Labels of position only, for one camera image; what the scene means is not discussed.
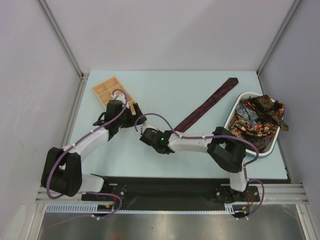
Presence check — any grey cable duct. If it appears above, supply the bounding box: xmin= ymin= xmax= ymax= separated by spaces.
xmin=45 ymin=203 xmax=250 ymax=216

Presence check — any purple cable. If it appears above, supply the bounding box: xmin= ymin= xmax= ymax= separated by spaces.
xmin=134 ymin=113 xmax=266 ymax=221
xmin=46 ymin=89 xmax=130 ymax=227

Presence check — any white laundry basket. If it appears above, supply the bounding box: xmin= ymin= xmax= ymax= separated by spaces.
xmin=224 ymin=92 xmax=281 ymax=158

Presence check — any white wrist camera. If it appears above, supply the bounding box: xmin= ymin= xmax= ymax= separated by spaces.
xmin=112 ymin=93 xmax=127 ymax=106
xmin=140 ymin=122 xmax=159 ymax=134

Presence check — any aluminium frame post left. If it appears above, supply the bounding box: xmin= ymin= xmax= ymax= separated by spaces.
xmin=36 ymin=0 xmax=89 ymax=80

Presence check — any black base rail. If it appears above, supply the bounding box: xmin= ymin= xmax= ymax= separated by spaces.
xmin=51 ymin=174 xmax=292 ymax=211

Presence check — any aluminium frame post right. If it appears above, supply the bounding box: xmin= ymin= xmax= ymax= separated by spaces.
xmin=256 ymin=0 xmax=303 ymax=77

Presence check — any dark paisley tie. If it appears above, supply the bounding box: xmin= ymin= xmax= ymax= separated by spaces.
xmin=240 ymin=95 xmax=289 ymax=132

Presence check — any aluminium frame post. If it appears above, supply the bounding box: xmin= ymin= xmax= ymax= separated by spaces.
xmin=36 ymin=0 xmax=89 ymax=80
xmin=256 ymin=0 xmax=303 ymax=77

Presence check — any grey blue tie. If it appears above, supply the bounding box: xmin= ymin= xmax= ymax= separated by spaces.
xmin=235 ymin=102 xmax=261 ymax=127

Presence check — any red floral patterned tie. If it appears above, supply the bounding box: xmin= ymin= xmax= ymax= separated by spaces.
xmin=227 ymin=113 xmax=278 ymax=149

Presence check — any wooden compartment tray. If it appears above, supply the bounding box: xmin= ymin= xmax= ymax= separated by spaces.
xmin=92 ymin=76 xmax=136 ymax=114

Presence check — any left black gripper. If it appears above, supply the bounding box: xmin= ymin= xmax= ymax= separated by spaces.
xmin=116 ymin=103 xmax=147 ymax=129

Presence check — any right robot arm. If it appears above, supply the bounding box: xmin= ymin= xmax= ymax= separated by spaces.
xmin=140 ymin=123 xmax=249 ymax=201

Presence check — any red navy striped tie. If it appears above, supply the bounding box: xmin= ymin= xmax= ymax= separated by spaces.
xmin=174 ymin=77 xmax=239 ymax=133

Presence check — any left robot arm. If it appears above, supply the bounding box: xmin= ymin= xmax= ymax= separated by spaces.
xmin=40 ymin=99 xmax=147 ymax=200

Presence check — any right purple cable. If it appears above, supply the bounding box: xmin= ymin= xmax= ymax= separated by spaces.
xmin=134 ymin=113 xmax=266 ymax=221

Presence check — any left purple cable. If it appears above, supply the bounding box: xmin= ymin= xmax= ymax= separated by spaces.
xmin=46 ymin=89 xmax=130 ymax=227

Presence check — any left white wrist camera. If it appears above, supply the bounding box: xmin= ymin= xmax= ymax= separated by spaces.
xmin=112 ymin=93 xmax=127 ymax=106

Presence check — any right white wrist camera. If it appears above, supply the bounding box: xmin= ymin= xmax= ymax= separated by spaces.
xmin=140 ymin=122 xmax=159 ymax=134

